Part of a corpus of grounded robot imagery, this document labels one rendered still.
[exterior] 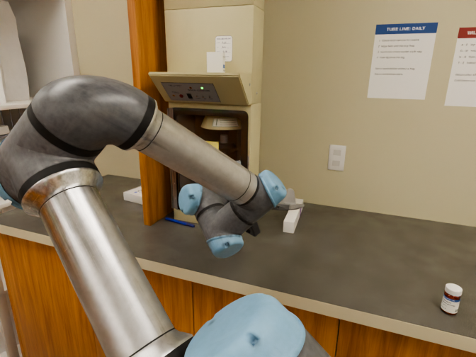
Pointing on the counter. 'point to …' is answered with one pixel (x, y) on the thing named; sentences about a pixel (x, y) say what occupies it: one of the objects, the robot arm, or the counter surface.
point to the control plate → (191, 91)
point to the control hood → (223, 85)
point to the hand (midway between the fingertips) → (285, 202)
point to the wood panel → (154, 46)
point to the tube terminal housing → (238, 32)
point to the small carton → (215, 61)
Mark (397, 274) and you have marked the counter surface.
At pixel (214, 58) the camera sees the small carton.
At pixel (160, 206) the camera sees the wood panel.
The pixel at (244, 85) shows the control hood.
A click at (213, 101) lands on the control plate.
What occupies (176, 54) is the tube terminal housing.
